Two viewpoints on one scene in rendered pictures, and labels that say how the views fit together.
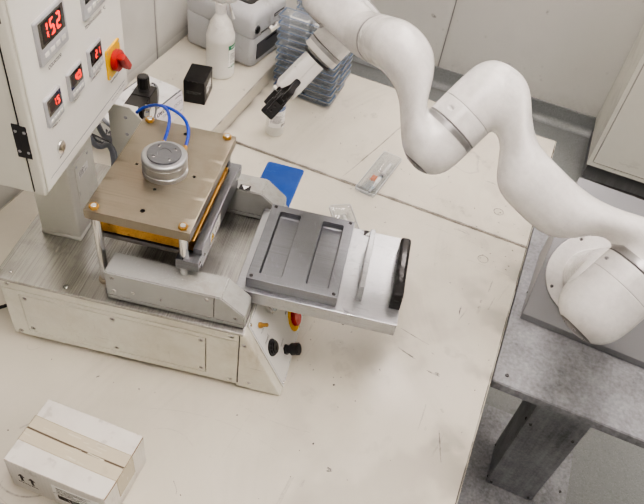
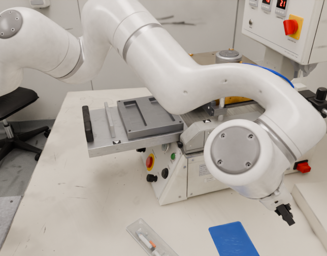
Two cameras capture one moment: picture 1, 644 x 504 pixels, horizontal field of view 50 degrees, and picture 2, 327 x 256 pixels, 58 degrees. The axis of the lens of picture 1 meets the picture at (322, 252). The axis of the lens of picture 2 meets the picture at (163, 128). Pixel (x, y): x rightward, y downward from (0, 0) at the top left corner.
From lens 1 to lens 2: 1.72 m
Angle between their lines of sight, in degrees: 99
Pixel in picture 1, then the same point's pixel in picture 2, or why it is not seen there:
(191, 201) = (199, 61)
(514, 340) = (0, 227)
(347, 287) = (115, 115)
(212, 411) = not seen: hidden behind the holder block
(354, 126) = not seen: outside the picture
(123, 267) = not seen: hidden behind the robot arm
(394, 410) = (80, 160)
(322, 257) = (136, 117)
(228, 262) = (186, 118)
